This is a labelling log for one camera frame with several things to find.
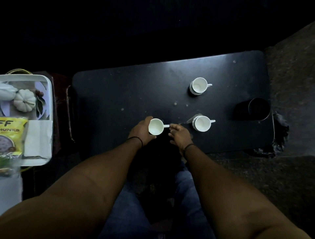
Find yellow round rim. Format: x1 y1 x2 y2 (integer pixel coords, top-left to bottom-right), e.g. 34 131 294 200
5 69 33 75

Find black tumbler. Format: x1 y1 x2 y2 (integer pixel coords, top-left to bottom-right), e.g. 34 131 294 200
233 98 271 121

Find round white pumpkin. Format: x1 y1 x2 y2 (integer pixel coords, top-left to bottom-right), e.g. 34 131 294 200
13 89 37 113

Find dark green leaves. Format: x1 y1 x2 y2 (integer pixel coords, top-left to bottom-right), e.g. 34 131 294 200
35 90 46 118

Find black thread wristband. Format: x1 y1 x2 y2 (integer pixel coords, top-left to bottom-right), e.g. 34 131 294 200
126 136 144 148
182 143 195 157

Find yellow snack packet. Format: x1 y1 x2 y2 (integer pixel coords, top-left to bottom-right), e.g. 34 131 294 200
0 117 29 157

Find clear plastic packet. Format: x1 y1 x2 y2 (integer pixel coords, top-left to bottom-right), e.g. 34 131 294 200
0 155 23 178

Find white ceramic cup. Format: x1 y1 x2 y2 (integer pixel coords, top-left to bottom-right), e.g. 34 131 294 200
192 115 216 132
189 77 212 96
148 118 170 136

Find person's left hand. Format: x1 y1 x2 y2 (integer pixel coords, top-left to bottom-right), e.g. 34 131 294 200
127 116 157 148

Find blue jeans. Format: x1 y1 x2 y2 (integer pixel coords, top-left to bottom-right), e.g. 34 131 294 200
98 158 217 239

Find long white gourd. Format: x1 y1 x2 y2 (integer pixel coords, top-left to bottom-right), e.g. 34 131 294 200
0 83 18 101

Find person's right forearm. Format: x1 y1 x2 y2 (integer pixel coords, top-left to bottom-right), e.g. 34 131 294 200
183 145 312 239

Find torn black plastic sheet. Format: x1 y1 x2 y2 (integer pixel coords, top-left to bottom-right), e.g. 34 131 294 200
252 111 290 158

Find white paper box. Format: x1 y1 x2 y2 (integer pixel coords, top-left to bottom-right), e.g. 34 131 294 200
22 120 53 159

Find person's right hand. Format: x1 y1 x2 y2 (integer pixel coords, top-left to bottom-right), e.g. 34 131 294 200
168 124 194 155

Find person's left forearm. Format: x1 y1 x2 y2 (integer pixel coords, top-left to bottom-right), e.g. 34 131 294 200
0 138 143 239

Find white rectangular tray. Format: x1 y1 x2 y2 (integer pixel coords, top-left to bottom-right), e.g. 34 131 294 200
0 74 54 167

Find pale round plate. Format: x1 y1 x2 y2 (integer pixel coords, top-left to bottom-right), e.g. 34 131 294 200
0 81 48 120

